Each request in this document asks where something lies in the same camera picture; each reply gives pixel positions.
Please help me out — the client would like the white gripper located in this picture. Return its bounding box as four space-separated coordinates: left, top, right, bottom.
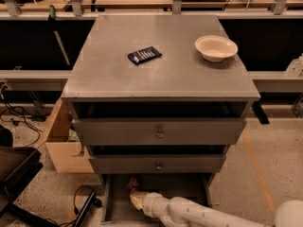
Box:
130 191 169 219

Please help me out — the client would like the orange soda can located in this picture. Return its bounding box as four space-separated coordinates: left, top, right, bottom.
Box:
128 177 140 193

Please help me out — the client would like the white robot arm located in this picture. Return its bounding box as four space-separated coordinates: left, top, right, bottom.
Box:
130 191 303 227

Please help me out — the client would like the open bottom grey drawer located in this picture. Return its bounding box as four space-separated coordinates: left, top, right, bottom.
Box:
101 173 211 227

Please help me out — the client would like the middle grey drawer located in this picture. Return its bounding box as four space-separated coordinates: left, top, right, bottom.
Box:
89 154 225 174

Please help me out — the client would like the top grey drawer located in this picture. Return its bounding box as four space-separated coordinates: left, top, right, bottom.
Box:
72 118 246 146

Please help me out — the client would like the grey drawer cabinet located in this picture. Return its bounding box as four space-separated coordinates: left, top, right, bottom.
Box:
61 14 261 187

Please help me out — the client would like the black power strip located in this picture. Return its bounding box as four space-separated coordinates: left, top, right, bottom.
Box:
72 192 102 227

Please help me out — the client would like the wooden box on floor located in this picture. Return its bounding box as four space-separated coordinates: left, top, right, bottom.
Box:
40 99 93 173

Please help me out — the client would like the black chair base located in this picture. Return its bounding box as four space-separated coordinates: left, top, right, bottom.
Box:
0 126 58 227

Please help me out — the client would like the dark blue snack packet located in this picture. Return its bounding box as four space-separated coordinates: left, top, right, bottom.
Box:
127 46 162 65

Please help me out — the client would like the white bowl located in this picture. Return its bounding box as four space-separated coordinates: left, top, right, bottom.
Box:
195 35 238 62

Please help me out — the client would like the black floor cable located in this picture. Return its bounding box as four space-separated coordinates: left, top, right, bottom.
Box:
0 82 43 148

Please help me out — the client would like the green handled tool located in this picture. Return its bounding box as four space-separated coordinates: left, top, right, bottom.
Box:
48 5 71 66

